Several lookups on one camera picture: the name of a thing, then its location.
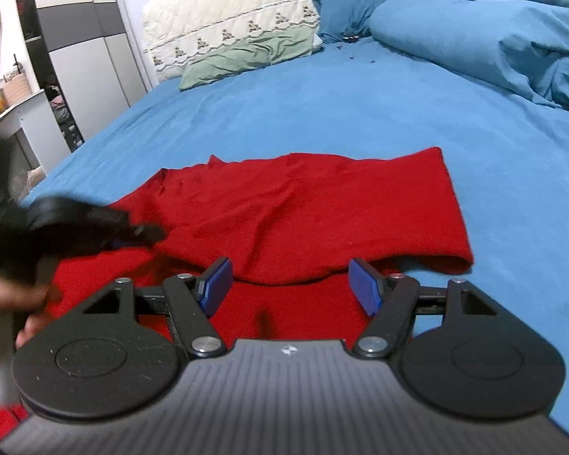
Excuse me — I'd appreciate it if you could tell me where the red knit garment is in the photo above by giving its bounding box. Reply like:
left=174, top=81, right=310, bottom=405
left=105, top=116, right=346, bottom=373
left=0, top=147, right=475, bottom=443

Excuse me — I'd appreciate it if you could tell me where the person's left hand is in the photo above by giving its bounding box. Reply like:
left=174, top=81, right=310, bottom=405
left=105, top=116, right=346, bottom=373
left=0, top=277, right=62, bottom=348

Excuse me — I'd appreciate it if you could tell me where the white desk shelf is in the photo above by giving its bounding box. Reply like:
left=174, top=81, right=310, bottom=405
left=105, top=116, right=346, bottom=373
left=0, top=89, right=71, bottom=200

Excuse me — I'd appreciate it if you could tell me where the woven basket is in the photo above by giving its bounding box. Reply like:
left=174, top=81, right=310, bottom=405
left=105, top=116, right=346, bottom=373
left=2, top=73, right=33, bottom=107

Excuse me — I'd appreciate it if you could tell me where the blue bed sheet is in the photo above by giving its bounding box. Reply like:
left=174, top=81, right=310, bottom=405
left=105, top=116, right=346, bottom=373
left=36, top=39, right=569, bottom=431

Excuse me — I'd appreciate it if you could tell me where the white grey wardrobe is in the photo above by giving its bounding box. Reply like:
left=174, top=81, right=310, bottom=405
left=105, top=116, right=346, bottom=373
left=16, top=0, right=147, bottom=151

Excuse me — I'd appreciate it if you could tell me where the green pillow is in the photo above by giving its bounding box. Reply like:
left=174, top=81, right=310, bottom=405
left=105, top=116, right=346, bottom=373
left=179, top=26, right=324, bottom=91

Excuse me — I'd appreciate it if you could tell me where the dark blue pillow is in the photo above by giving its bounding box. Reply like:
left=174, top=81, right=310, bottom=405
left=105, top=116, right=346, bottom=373
left=311, top=0, right=387, bottom=44

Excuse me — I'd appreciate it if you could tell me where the blue duvet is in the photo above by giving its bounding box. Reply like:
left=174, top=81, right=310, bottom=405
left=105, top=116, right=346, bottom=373
left=369, top=0, right=569, bottom=110

